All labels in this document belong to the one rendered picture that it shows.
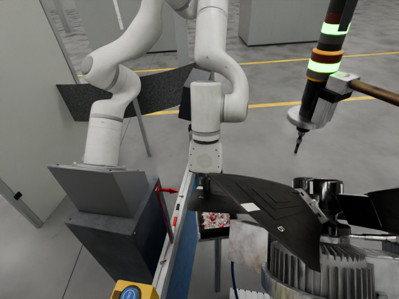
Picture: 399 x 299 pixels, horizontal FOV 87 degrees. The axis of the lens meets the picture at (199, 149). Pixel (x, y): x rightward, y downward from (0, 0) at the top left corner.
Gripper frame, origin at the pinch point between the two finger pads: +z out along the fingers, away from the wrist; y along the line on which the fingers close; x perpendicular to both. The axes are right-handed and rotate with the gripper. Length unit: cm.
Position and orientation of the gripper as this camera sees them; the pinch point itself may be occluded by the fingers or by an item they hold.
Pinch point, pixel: (205, 183)
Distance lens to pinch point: 69.0
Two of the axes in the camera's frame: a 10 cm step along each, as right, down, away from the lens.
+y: 9.8, 0.6, -1.6
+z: 0.1, 9.2, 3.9
